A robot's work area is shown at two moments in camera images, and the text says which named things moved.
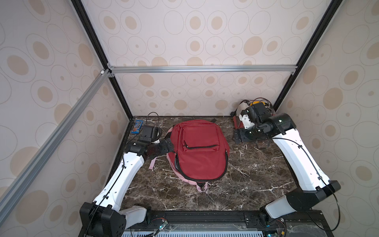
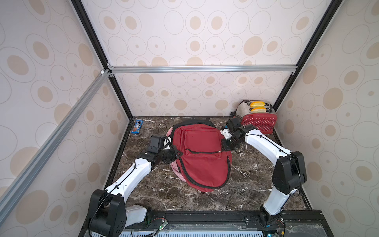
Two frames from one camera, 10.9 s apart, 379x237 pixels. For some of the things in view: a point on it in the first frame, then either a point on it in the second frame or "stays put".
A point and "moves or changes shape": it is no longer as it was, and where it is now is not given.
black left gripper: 165,147 -> 174,154
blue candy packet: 137,127 stays put
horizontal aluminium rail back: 261,68 stays put
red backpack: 201,150 moves or changes shape
